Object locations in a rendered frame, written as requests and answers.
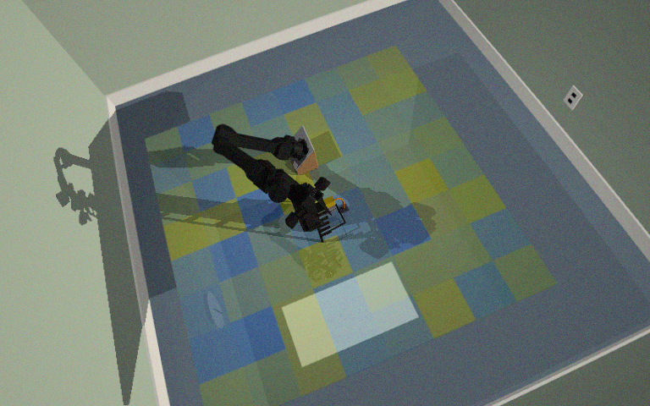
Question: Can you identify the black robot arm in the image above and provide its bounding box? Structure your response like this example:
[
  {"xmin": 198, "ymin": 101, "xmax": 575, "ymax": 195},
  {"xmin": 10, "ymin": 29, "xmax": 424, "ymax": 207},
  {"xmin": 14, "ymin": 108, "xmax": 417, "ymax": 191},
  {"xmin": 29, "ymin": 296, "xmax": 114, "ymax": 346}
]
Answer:
[{"xmin": 212, "ymin": 123, "xmax": 317, "ymax": 211}]

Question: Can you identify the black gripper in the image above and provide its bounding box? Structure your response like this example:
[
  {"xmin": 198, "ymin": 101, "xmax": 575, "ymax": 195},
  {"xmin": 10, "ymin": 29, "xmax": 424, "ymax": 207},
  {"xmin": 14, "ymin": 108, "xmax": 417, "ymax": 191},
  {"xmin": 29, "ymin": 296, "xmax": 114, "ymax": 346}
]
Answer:
[{"xmin": 285, "ymin": 177, "xmax": 332, "ymax": 229}]

